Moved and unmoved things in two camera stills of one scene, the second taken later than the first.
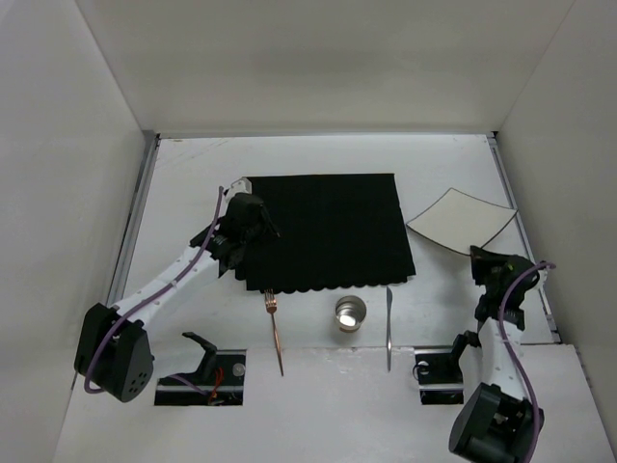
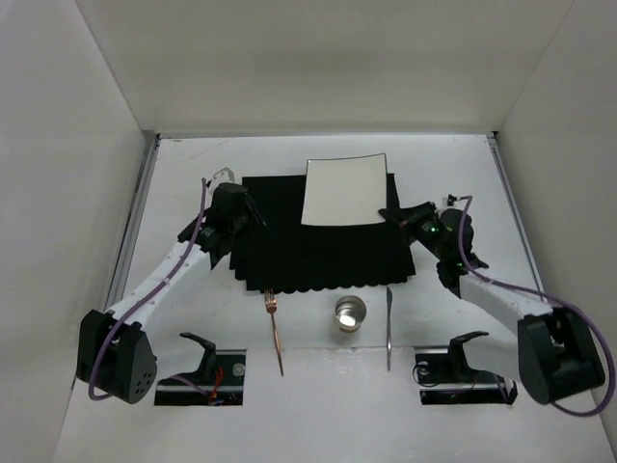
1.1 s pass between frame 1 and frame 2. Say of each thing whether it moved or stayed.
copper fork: stayed
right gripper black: moved
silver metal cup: stayed
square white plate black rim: moved
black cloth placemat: stayed
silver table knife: stayed
